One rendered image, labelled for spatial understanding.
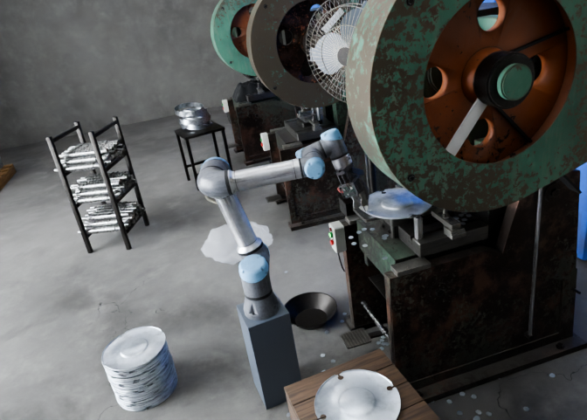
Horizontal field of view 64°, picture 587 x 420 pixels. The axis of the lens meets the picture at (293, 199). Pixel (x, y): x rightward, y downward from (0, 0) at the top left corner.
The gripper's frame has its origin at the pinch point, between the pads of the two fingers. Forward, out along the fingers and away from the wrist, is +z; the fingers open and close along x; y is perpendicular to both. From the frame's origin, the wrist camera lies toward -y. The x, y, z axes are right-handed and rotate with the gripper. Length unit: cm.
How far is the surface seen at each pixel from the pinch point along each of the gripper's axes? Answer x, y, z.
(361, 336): -25, 6, 58
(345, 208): -20.6, -20.1, 5.0
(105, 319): -182, 21, 22
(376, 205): 2.5, -5.4, 2.2
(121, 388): -112, 68, 30
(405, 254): 12.3, 7.9, 20.0
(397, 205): 11.1, -5.7, 4.5
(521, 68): 72, 21, -36
